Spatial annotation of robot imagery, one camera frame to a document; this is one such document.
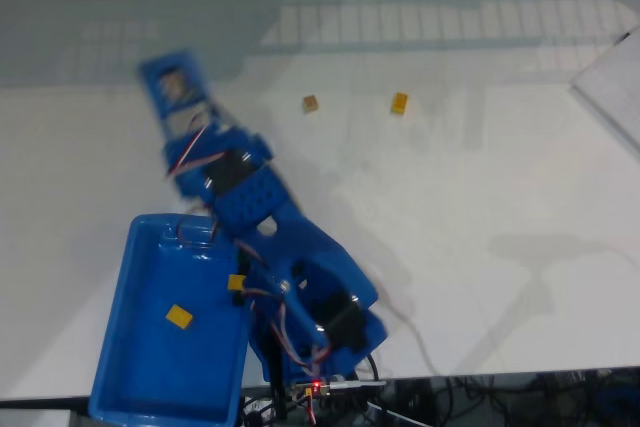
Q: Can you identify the blue plastic bin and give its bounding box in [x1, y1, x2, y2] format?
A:
[87, 213, 251, 427]

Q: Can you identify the controller board red light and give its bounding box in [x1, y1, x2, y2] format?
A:
[291, 379, 335, 399]

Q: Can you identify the white board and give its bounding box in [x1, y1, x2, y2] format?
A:
[569, 26, 640, 159]

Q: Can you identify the yellow black cable connector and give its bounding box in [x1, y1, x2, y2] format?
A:
[226, 251, 250, 308]

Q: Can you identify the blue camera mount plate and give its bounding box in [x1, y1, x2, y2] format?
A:
[137, 48, 217, 134]

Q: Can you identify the black cable tangle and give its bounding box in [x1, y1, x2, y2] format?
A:
[364, 370, 640, 427]

